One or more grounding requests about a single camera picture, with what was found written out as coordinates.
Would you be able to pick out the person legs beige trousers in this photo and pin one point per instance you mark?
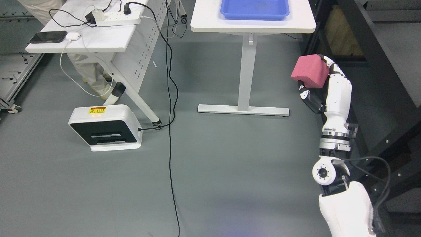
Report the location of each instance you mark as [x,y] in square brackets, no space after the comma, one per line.
[92,73]

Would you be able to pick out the black right metal shelf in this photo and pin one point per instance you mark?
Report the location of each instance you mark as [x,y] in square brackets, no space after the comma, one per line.
[377,44]

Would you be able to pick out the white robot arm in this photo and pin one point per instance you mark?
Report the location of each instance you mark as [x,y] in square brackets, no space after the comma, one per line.
[344,204]

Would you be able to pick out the white power strip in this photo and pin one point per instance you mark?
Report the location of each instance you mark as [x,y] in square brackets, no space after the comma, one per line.
[116,18]

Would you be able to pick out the white charger with cable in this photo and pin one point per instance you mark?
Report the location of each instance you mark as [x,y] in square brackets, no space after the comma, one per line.
[70,37]

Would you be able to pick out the black smartphone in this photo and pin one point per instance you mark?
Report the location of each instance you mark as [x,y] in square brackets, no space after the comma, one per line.
[48,37]

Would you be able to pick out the blue plastic tray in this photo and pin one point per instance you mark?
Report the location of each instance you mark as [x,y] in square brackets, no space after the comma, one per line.
[255,9]

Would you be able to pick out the pink foam block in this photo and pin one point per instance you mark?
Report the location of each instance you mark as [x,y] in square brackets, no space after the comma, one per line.
[311,70]

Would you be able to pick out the white side desk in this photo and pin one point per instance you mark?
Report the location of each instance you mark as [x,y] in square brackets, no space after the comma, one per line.
[123,51]

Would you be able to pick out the white black floor device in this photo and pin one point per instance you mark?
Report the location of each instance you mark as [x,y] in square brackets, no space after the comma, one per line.
[107,127]

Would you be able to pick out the white table with tray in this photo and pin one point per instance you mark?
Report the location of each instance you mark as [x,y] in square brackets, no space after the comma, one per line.
[207,18]

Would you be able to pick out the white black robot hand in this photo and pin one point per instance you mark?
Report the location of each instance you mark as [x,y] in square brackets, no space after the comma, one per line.
[337,103]

